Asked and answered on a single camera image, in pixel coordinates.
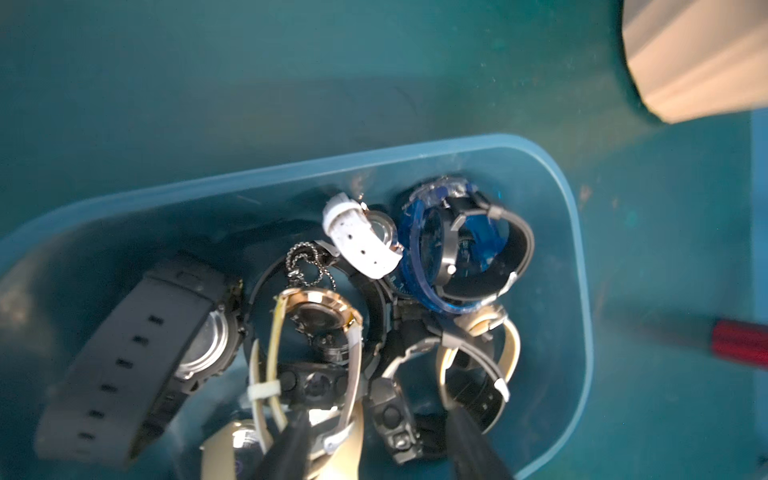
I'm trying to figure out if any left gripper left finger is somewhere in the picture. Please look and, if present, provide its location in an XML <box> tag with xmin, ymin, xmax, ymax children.
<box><xmin>251</xmin><ymin>410</ymin><xmax>312</xmax><ymax>480</ymax></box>

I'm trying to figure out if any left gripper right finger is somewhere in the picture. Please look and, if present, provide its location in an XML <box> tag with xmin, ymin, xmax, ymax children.
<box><xmin>445</xmin><ymin>407</ymin><xmax>514</xmax><ymax>480</ymax></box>

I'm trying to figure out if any small black watch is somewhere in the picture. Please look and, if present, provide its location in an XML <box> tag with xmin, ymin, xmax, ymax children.
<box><xmin>368</xmin><ymin>332</ymin><xmax>447</xmax><ymax>465</ymax></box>

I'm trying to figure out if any cream band watch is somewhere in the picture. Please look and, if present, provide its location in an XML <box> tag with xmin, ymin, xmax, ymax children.
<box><xmin>436</xmin><ymin>304</ymin><xmax>521</xmax><ymax>433</ymax></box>

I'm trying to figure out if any silver bracelet watch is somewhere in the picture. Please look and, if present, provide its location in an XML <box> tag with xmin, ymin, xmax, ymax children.
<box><xmin>247</xmin><ymin>286</ymin><xmax>366</xmax><ymax>457</ymax></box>

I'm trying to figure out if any black band smartwatch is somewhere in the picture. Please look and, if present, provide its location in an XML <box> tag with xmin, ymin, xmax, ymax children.
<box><xmin>34</xmin><ymin>254</ymin><xmax>245</xmax><ymax>467</ymax></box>

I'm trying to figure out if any silver pocket watch chain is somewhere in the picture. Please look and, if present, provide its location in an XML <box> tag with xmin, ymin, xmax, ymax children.
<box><xmin>284</xmin><ymin>241</ymin><xmax>338</xmax><ymax>289</ymax></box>

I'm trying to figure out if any transparent blue watch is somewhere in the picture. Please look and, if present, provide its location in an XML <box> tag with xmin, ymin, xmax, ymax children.
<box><xmin>398</xmin><ymin>176</ymin><xmax>499</xmax><ymax>315</ymax></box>

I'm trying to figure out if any white strap silver watch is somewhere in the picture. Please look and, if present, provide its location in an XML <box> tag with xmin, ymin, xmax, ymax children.
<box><xmin>322</xmin><ymin>193</ymin><xmax>403</xmax><ymax>280</ymax></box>

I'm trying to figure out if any beige square watch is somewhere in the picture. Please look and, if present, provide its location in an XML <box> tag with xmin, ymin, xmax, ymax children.
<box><xmin>200</xmin><ymin>410</ymin><xmax>364</xmax><ymax>479</ymax></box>

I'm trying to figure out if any blue plastic storage box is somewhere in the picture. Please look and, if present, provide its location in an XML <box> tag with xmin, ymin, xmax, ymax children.
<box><xmin>1</xmin><ymin>135</ymin><xmax>594</xmax><ymax>479</ymax></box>

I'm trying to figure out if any red spray bottle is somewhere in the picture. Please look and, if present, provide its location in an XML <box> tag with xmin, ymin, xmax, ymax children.
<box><xmin>711</xmin><ymin>319</ymin><xmax>768</xmax><ymax>370</ymax></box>

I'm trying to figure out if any peach ribbed flower pot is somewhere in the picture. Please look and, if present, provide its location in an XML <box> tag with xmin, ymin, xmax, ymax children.
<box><xmin>622</xmin><ymin>0</ymin><xmax>767</xmax><ymax>124</ymax></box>

